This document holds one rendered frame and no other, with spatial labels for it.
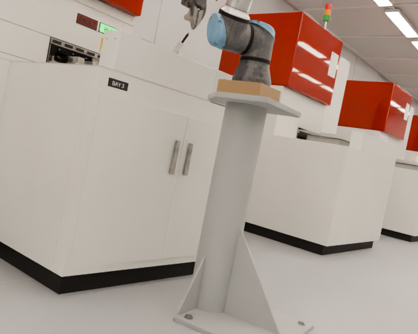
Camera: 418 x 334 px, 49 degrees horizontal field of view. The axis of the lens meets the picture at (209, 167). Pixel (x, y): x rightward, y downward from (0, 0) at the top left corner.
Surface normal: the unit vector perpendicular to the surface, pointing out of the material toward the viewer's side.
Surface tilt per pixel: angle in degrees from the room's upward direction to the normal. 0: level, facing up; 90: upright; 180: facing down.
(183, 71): 90
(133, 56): 90
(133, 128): 90
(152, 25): 90
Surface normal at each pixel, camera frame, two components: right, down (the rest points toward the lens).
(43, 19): 0.76, 0.17
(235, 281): -0.52, -0.07
